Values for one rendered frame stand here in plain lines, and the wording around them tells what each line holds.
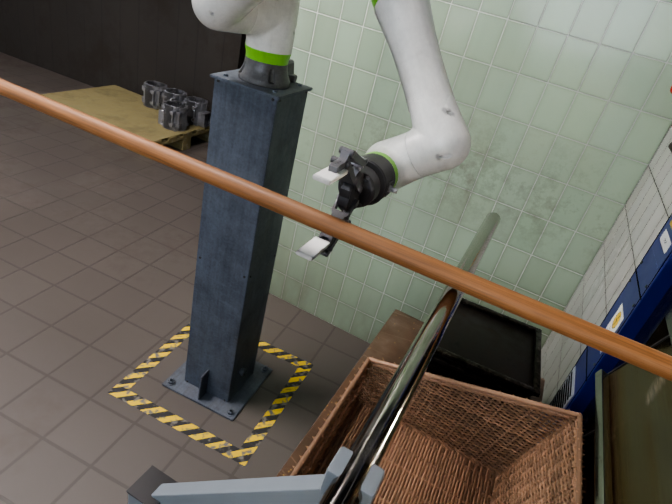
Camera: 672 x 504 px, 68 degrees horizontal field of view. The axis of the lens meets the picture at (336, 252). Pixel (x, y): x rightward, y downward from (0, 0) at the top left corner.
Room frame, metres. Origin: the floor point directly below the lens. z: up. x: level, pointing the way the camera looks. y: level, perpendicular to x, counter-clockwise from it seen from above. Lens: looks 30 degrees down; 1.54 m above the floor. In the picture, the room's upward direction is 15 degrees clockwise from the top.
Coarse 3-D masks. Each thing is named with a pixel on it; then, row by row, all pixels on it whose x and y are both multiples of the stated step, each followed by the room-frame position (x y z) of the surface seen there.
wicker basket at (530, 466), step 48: (384, 384) 0.92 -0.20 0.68; (336, 432) 0.82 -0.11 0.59; (432, 432) 0.88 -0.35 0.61; (480, 432) 0.85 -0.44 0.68; (528, 432) 0.82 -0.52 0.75; (576, 432) 0.76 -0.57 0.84; (384, 480) 0.73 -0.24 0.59; (432, 480) 0.76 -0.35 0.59; (480, 480) 0.79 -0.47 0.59; (528, 480) 0.73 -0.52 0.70; (576, 480) 0.63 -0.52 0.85
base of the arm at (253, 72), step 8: (248, 64) 1.40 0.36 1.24; (256, 64) 1.39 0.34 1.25; (264, 64) 1.39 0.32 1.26; (288, 64) 1.50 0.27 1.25; (240, 72) 1.42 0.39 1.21; (248, 72) 1.39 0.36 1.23; (256, 72) 1.38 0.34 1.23; (264, 72) 1.38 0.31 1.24; (272, 72) 1.40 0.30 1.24; (280, 72) 1.41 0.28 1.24; (288, 72) 1.50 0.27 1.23; (248, 80) 1.38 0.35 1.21; (256, 80) 1.37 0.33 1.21; (264, 80) 1.38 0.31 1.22; (272, 80) 1.40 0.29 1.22; (280, 80) 1.41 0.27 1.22; (288, 80) 1.44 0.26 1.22; (272, 88) 1.38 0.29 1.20; (280, 88) 1.40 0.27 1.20
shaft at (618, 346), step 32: (32, 96) 0.87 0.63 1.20; (96, 128) 0.82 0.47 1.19; (160, 160) 0.77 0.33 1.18; (192, 160) 0.76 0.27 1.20; (256, 192) 0.72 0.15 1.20; (320, 224) 0.68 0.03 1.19; (352, 224) 0.68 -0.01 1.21; (384, 256) 0.64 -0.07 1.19; (416, 256) 0.63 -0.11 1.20; (480, 288) 0.60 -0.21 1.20; (544, 320) 0.57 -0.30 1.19; (576, 320) 0.57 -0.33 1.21; (608, 352) 0.54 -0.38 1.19; (640, 352) 0.54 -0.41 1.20
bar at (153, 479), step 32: (480, 256) 0.76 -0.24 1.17; (448, 288) 0.62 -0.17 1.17; (448, 320) 0.55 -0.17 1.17; (416, 352) 0.46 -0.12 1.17; (416, 384) 0.41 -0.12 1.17; (384, 416) 0.35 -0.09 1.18; (352, 448) 0.31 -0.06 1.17; (384, 448) 0.32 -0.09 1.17; (160, 480) 0.37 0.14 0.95; (224, 480) 0.33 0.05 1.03; (256, 480) 0.32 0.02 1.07; (288, 480) 0.31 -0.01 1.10; (320, 480) 0.29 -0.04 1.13; (352, 480) 0.27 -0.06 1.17
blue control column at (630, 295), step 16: (640, 272) 1.01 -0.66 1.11; (656, 272) 0.92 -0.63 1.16; (624, 288) 1.05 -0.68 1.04; (640, 288) 0.95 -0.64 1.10; (656, 288) 0.90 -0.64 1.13; (624, 304) 0.98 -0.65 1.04; (640, 304) 0.91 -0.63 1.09; (656, 304) 0.90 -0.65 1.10; (608, 320) 1.02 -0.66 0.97; (624, 320) 0.92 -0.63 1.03; (640, 320) 0.90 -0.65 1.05; (624, 336) 0.90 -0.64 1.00; (592, 352) 0.99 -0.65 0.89; (576, 368) 1.03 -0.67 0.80; (592, 368) 0.92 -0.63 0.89; (608, 368) 0.90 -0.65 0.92; (576, 384) 0.96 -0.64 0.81; (592, 384) 0.90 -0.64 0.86; (576, 400) 0.91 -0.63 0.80
